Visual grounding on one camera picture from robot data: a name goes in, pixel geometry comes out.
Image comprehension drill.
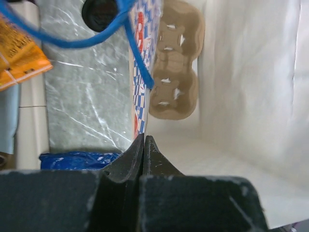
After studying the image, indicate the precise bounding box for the brown pulp cup carrier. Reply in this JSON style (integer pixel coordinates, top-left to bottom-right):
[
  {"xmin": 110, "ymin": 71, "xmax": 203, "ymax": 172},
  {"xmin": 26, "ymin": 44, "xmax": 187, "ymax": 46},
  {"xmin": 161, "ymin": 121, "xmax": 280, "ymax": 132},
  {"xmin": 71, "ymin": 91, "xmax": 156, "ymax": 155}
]
[{"xmin": 149, "ymin": 0, "xmax": 205, "ymax": 120}]

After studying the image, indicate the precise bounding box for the cream checkered shelf rack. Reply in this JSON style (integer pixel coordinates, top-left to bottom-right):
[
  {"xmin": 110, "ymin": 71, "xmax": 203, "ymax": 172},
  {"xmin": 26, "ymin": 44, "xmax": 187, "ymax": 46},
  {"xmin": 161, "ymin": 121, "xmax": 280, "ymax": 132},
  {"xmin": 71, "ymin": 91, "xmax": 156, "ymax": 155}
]
[{"xmin": 1, "ymin": 73, "xmax": 49, "ymax": 170}]

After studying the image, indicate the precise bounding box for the blue chip bag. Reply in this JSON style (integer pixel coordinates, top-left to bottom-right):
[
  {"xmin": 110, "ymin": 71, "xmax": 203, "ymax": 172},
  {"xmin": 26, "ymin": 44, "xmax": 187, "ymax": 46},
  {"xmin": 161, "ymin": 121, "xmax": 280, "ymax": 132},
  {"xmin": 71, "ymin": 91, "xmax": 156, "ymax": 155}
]
[{"xmin": 39, "ymin": 151, "xmax": 120, "ymax": 170}]

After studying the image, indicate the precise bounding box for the paper takeout bag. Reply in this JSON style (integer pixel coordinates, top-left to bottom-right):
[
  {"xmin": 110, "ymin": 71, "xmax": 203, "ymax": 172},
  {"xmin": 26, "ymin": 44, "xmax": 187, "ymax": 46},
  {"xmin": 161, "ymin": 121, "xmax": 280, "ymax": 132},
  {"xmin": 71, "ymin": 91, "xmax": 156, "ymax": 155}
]
[{"xmin": 0, "ymin": 0, "xmax": 309, "ymax": 230}]

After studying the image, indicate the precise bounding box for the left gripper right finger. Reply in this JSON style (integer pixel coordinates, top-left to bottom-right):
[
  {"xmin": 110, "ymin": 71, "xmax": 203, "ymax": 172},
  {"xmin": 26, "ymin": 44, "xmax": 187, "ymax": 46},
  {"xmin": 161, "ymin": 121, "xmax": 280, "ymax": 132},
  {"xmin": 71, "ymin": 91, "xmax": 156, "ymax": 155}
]
[{"xmin": 139, "ymin": 136, "xmax": 268, "ymax": 232}]

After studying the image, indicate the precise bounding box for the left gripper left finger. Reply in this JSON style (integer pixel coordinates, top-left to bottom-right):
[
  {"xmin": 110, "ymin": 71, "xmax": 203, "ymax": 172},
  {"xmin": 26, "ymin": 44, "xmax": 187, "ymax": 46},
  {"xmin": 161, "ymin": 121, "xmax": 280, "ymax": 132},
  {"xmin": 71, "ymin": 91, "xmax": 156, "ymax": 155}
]
[{"xmin": 0, "ymin": 134, "xmax": 144, "ymax": 232}]

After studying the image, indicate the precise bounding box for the orange snack bag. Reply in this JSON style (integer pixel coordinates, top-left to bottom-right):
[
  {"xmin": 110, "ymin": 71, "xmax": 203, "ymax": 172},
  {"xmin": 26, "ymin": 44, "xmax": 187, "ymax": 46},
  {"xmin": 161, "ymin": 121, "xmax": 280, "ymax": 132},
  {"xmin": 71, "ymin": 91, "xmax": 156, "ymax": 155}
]
[{"xmin": 0, "ymin": 15, "xmax": 53, "ymax": 91}]

